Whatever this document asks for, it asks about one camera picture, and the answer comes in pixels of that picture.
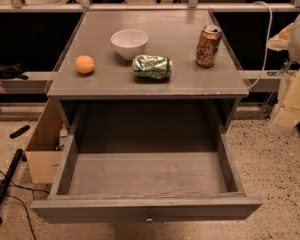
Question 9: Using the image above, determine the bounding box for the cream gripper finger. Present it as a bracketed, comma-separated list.
[274, 70, 300, 128]
[267, 23, 294, 51]

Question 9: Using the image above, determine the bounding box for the crushed green can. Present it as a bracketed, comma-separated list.
[132, 55, 172, 80]

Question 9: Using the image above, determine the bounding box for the brown soda can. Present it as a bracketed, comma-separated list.
[196, 25, 222, 68]

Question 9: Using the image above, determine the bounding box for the open grey top drawer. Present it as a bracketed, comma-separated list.
[30, 101, 263, 224]

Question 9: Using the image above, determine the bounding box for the grey wooden cabinet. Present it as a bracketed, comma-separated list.
[47, 10, 248, 123]

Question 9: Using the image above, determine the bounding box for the white bowl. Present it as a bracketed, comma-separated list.
[111, 29, 148, 60]

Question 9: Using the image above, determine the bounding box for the orange fruit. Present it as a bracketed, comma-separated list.
[75, 55, 95, 74]

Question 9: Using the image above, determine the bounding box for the bottle inside cardboard box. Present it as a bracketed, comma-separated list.
[58, 125, 68, 150]

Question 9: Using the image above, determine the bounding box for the cardboard box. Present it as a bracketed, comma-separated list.
[25, 100, 63, 184]

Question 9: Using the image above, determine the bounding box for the small black floor object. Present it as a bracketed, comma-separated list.
[9, 125, 30, 139]

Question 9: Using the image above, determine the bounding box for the black bag on shelf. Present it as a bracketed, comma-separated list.
[0, 63, 28, 80]

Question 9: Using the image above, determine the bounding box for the black pole on floor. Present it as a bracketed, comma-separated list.
[0, 149, 23, 225]

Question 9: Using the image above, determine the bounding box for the black cable on floor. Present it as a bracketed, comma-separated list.
[0, 161, 50, 240]

